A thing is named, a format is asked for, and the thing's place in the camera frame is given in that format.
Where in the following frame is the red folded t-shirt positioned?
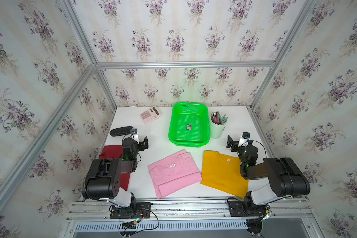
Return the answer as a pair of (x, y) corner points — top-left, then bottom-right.
(99, 145), (131, 191)

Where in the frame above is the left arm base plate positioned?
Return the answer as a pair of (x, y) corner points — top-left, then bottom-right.
(109, 202), (152, 219)

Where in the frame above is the black oval case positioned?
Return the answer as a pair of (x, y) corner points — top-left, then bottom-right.
(109, 126), (133, 137)

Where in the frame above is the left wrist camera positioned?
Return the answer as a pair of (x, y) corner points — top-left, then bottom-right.
(130, 128), (139, 143)

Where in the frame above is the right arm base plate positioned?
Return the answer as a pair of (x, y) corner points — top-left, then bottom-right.
(226, 199), (270, 217)

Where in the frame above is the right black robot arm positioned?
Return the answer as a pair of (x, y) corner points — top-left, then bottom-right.
(226, 132), (310, 214)

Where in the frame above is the yellow t-shirt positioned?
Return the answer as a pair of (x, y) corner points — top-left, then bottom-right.
(200, 151), (249, 198)

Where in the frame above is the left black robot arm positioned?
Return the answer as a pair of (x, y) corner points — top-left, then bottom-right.
(82, 136), (149, 209)

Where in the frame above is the aluminium front rail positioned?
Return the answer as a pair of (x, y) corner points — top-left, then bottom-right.
(66, 197), (314, 222)

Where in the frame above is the coloured pencils bunch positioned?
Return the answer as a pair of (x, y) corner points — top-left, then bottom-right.
(210, 112), (228, 125)

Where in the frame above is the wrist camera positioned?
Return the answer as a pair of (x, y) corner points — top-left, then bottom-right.
(238, 132), (250, 147)
(130, 128), (139, 143)

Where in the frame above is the pink t-shirt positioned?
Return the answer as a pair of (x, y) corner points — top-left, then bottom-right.
(148, 149), (202, 199)

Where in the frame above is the black round floor mount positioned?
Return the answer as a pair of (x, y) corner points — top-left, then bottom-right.
(247, 220), (263, 236)

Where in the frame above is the green plastic basket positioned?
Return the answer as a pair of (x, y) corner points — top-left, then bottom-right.
(168, 102), (210, 148)

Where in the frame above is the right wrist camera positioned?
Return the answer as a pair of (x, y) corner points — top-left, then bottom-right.
(238, 132), (250, 147)

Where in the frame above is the pink calculator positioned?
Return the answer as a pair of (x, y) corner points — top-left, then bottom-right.
(140, 106), (161, 124)

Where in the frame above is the small circuit board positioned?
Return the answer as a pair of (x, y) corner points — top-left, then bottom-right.
(122, 221), (138, 230)

